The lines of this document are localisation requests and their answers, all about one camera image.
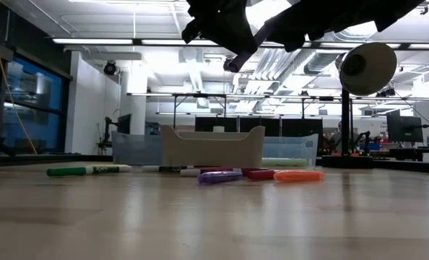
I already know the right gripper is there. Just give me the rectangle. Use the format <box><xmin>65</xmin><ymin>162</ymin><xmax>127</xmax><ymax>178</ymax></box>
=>
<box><xmin>264</xmin><ymin>0</ymin><xmax>425</xmax><ymax>52</ymax></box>

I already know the orange highlighter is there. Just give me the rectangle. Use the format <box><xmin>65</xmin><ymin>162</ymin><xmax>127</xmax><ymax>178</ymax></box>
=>
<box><xmin>273</xmin><ymin>170</ymin><xmax>325</xmax><ymax>183</ymax></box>

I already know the magenta Expo marker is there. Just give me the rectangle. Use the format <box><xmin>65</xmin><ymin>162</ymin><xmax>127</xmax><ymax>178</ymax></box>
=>
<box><xmin>180</xmin><ymin>166</ymin><xmax>273</xmax><ymax>178</ymax></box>

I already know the black Expo marker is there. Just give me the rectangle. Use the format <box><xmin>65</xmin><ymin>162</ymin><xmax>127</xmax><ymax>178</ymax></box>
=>
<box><xmin>141</xmin><ymin>165</ymin><xmax>194</xmax><ymax>173</ymax></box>

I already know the green Expo marker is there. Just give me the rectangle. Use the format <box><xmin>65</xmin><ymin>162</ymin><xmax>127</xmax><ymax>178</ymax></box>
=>
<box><xmin>46</xmin><ymin>164</ymin><xmax>133</xmax><ymax>178</ymax></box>

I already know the black ceiling spotlight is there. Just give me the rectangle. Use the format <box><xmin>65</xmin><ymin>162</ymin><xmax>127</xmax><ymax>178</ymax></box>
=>
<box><xmin>222</xmin><ymin>56</ymin><xmax>237</xmax><ymax>73</ymax></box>
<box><xmin>103</xmin><ymin>60</ymin><xmax>118</xmax><ymax>77</ymax></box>

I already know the person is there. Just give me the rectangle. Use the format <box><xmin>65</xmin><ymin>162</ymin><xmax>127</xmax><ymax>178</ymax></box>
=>
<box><xmin>328</xmin><ymin>121</ymin><xmax>345</xmax><ymax>155</ymax></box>

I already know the clear plastic bin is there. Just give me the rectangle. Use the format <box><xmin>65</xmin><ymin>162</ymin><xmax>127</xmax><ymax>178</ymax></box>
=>
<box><xmin>263</xmin><ymin>133</ymin><xmax>319</xmax><ymax>169</ymax></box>

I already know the long ceiling light bar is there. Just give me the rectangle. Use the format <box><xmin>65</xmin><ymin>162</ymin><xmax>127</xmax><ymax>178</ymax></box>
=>
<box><xmin>51</xmin><ymin>37</ymin><xmax>429</xmax><ymax>51</ymax></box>

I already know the white opaque plastic bin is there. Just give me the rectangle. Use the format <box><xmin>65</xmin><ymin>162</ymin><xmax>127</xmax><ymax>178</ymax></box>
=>
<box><xmin>160</xmin><ymin>125</ymin><xmax>266</xmax><ymax>169</ymax></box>

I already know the blue tinted window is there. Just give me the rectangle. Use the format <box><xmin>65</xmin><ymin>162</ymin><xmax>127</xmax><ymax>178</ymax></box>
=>
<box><xmin>0</xmin><ymin>53</ymin><xmax>64</xmax><ymax>155</ymax></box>

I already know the black workbench frame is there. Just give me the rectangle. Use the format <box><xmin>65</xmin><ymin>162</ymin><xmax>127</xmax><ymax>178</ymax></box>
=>
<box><xmin>126</xmin><ymin>92</ymin><xmax>429</xmax><ymax>128</ymax></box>

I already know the black aluminium table frame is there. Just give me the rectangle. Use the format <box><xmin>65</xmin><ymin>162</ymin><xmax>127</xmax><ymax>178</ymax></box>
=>
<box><xmin>0</xmin><ymin>153</ymin><xmax>429</xmax><ymax>176</ymax></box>

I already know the yellow cord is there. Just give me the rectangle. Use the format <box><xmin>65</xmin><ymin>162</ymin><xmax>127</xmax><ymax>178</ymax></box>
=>
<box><xmin>0</xmin><ymin>0</ymin><xmax>38</xmax><ymax>156</ymax></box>

